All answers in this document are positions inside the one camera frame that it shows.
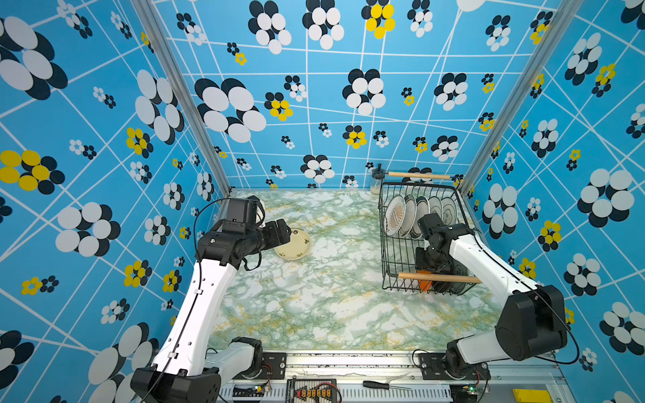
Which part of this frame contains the black wire dish rack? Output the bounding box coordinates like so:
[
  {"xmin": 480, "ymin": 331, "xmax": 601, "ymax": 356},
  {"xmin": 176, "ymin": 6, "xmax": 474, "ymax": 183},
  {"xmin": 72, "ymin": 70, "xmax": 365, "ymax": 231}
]
[{"xmin": 378, "ymin": 181, "xmax": 478, "ymax": 296}]

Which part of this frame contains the yellow box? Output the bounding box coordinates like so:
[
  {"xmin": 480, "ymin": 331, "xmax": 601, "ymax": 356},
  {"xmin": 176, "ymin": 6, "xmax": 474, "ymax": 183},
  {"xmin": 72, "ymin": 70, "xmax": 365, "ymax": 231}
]
[{"xmin": 512, "ymin": 389, "xmax": 553, "ymax": 403}]

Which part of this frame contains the black screwdriver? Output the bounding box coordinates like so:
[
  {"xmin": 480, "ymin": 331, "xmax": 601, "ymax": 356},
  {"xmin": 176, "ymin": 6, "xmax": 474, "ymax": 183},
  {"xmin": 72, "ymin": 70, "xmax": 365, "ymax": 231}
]
[{"xmin": 362, "ymin": 380, "xmax": 410, "ymax": 391}]

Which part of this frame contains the black terminal board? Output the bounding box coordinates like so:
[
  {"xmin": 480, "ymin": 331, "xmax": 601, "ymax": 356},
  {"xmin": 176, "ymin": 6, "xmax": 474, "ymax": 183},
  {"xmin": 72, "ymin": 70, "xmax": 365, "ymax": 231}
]
[{"xmin": 285, "ymin": 379, "xmax": 343, "ymax": 403}]

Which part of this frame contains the white plate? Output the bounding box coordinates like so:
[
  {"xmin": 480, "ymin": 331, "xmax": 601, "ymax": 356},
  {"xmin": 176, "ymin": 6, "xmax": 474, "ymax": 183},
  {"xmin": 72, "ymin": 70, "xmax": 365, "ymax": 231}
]
[
  {"xmin": 384, "ymin": 195, "xmax": 406, "ymax": 238},
  {"xmin": 399, "ymin": 194, "xmax": 417, "ymax": 238},
  {"xmin": 411, "ymin": 196, "xmax": 429, "ymax": 239},
  {"xmin": 441, "ymin": 197, "xmax": 459, "ymax": 225}
]

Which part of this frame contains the cream plate with black stamp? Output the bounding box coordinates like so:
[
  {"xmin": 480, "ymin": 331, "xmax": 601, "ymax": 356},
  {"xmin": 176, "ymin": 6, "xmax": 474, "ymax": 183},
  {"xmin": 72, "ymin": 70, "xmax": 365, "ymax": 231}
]
[{"xmin": 275, "ymin": 228, "xmax": 312, "ymax": 260}]

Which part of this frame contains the glass jar with black lid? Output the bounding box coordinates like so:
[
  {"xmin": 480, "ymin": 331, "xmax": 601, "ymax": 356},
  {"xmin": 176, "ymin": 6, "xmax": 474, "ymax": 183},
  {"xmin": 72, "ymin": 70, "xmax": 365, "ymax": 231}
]
[{"xmin": 370, "ymin": 164, "xmax": 386, "ymax": 195}]

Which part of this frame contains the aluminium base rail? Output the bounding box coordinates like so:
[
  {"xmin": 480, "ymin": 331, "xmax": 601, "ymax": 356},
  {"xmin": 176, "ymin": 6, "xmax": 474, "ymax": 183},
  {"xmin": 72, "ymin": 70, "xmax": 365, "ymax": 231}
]
[{"xmin": 219, "ymin": 350, "xmax": 574, "ymax": 402}]

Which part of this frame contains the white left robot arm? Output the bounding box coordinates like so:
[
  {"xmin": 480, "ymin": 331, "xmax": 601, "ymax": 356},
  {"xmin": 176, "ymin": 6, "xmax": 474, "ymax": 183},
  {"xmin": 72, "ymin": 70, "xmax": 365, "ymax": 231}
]
[{"xmin": 130, "ymin": 196, "xmax": 292, "ymax": 402}]

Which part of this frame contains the orange plate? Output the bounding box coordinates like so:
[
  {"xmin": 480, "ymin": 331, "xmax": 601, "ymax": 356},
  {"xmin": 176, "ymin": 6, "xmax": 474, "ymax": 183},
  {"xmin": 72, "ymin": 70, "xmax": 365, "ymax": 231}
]
[{"xmin": 418, "ymin": 270, "xmax": 433, "ymax": 292}]

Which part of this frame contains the wooden rack handle far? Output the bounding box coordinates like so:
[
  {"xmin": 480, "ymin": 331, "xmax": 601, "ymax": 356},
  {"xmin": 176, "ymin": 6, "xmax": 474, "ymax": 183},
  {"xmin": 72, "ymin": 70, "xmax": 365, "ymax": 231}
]
[{"xmin": 386, "ymin": 171, "xmax": 451, "ymax": 181}]

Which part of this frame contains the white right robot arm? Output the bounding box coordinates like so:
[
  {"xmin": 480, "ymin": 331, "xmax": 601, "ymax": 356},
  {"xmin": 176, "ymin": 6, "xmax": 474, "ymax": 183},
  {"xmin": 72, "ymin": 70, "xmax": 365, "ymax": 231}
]
[{"xmin": 417, "ymin": 213, "xmax": 569, "ymax": 378}]

